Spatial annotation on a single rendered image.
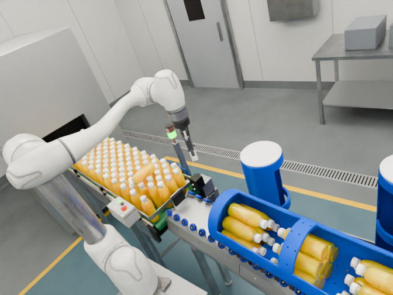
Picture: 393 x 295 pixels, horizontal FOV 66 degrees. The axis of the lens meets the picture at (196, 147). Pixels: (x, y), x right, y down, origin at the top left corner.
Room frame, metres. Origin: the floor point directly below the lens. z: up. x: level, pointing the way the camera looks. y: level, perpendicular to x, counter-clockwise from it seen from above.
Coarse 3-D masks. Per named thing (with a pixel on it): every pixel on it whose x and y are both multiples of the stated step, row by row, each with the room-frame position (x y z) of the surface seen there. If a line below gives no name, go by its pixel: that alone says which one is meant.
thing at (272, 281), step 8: (176, 224) 1.38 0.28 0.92; (192, 232) 1.26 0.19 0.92; (216, 248) 1.10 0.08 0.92; (224, 248) 1.06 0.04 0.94; (232, 256) 1.01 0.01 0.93; (240, 264) 0.96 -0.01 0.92; (248, 264) 0.93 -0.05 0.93; (256, 272) 0.88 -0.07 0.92; (272, 280) 0.81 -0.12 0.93; (280, 288) 0.77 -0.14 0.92; (288, 288) 0.75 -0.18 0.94
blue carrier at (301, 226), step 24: (240, 192) 1.14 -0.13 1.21; (216, 216) 1.05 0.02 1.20; (288, 216) 0.98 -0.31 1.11; (216, 240) 1.03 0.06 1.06; (288, 240) 0.77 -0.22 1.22; (336, 240) 0.79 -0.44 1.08; (360, 240) 0.68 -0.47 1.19; (264, 264) 0.79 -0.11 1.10; (288, 264) 0.71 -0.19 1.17; (336, 264) 0.75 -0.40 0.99; (384, 264) 0.64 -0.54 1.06; (312, 288) 0.61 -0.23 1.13; (336, 288) 0.67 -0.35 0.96
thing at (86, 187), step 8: (72, 176) 2.57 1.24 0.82; (80, 176) 2.37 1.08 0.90; (80, 184) 2.46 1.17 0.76; (88, 184) 2.20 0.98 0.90; (88, 192) 2.58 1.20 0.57; (96, 192) 2.10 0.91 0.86; (104, 192) 2.00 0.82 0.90; (200, 192) 1.68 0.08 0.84; (104, 200) 2.03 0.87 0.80; (112, 200) 1.87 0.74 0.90; (96, 208) 2.57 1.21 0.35; (104, 216) 2.58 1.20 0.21; (136, 224) 1.64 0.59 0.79; (144, 224) 1.50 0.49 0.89; (152, 224) 1.47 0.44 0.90; (144, 232) 1.58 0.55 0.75; (152, 232) 1.45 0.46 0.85; (160, 232) 1.57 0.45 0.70; (160, 240) 1.41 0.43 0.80; (176, 240) 1.81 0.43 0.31; (152, 248) 1.68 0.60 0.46; (168, 248) 1.76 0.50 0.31; (160, 256) 1.70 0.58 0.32; (160, 264) 1.68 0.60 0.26
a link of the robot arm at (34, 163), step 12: (24, 144) 0.93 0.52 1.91; (36, 144) 0.92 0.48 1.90; (48, 144) 0.90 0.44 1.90; (60, 144) 0.90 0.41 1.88; (12, 156) 0.91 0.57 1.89; (24, 156) 0.86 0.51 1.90; (36, 156) 0.85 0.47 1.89; (48, 156) 0.86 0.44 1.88; (60, 156) 0.87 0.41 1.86; (12, 168) 0.83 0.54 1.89; (24, 168) 0.82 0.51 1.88; (36, 168) 0.83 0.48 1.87; (48, 168) 0.84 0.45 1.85; (60, 168) 0.85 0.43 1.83; (12, 180) 0.81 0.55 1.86; (24, 180) 0.81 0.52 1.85; (36, 180) 0.82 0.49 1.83; (48, 180) 0.84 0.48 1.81
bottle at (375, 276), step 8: (368, 272) 0.57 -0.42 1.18; (376, 272) 0.56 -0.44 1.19; (384, 272) 0.55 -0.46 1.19; (368, 280) 0.55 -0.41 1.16; (376, 280) 0.54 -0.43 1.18; (384, 280) 0.52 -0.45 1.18; (392, 280) 0.51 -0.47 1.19; (376, 288) 0.53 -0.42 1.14; (384, 288) 0.51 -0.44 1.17; (392, 288) 0.50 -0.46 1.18
